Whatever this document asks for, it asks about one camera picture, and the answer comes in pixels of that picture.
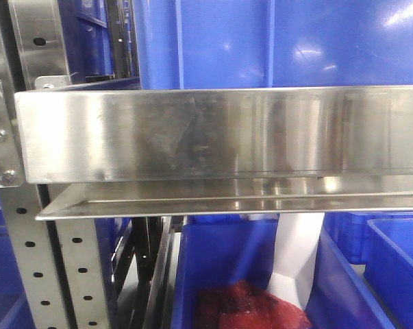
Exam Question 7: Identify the large blue upper bin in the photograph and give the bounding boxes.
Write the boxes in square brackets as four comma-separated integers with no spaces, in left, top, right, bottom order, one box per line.
[133,1,413,89]

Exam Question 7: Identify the red mesh bag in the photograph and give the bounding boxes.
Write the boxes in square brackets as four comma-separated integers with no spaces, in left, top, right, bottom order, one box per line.
[192,280,312,329]

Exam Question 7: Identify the blue right bin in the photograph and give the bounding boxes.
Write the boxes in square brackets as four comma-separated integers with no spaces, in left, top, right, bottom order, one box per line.
[364,218,413,328]

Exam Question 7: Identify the stainless steel shelf rail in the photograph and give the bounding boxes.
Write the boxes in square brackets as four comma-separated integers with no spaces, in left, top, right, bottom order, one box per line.
[15,86,413,220]

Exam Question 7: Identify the perforated steel upright post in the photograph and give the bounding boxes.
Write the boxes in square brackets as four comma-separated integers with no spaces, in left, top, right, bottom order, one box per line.
[0,184,116,328]

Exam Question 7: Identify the steel mounting bracket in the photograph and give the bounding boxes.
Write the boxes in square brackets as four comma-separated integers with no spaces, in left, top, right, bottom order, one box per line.
[0,80,24,188]

